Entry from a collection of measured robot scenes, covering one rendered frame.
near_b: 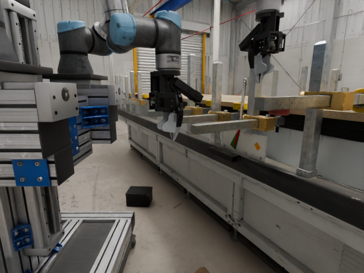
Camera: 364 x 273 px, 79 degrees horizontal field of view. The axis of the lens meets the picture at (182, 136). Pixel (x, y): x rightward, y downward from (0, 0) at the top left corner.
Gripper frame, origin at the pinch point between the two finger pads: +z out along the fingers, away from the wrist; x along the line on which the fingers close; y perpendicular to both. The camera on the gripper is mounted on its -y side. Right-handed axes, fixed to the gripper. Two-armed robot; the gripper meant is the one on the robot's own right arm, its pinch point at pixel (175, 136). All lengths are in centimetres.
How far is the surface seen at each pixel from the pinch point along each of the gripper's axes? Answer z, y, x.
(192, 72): -24, -37, -53
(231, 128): -1.1, -22.0, 1.1
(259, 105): -11.2, -9.4, 24.8
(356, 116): -6, -55, 24
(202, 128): -1.9, -9.7, 1.2
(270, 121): -3.0, -37.6, 4.5
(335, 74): -25, -145, -32
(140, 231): 83, -8, -72
